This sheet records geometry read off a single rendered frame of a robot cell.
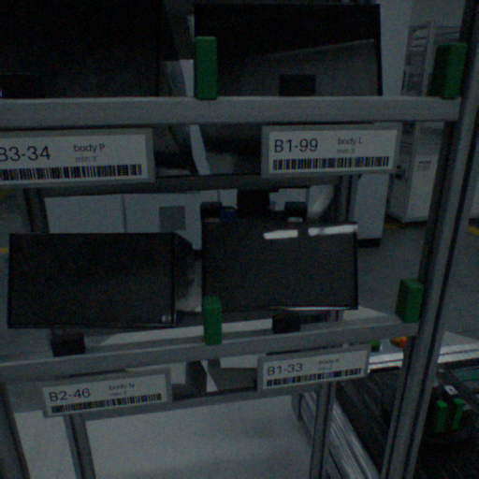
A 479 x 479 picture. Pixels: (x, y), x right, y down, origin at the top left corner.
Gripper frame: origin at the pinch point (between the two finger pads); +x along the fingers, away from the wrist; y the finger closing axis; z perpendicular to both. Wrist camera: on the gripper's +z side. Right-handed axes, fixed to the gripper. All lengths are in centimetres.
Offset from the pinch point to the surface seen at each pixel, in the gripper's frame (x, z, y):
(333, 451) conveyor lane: 28.4, -18.8, 12.1
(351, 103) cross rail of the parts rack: 26.2, 37.4, 4.4
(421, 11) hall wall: -796, -196, 337
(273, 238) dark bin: 24.9, 24.8, 0.5
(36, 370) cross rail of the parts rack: 36.5, 24.1, -15.6
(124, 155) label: 29.8, 36.2, -8.5
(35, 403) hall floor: -34, -152, -106
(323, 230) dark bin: 24.4, 25.2, 4.7
